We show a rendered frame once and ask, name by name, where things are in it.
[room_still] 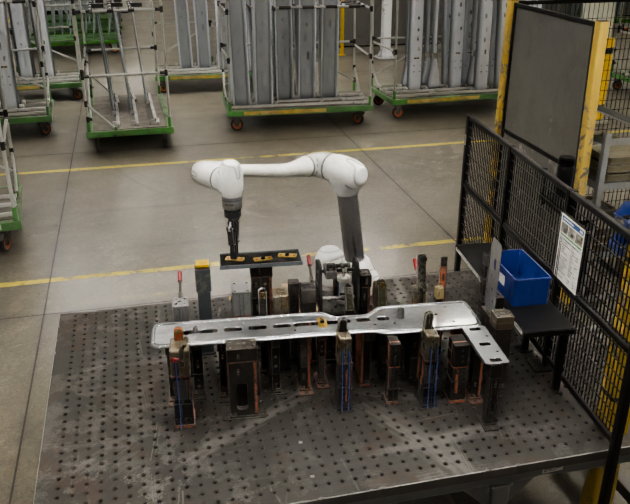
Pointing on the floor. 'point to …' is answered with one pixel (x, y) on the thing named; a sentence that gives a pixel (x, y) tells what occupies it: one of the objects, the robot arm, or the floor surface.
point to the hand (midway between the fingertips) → (234, 250)
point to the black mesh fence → (558, 282)
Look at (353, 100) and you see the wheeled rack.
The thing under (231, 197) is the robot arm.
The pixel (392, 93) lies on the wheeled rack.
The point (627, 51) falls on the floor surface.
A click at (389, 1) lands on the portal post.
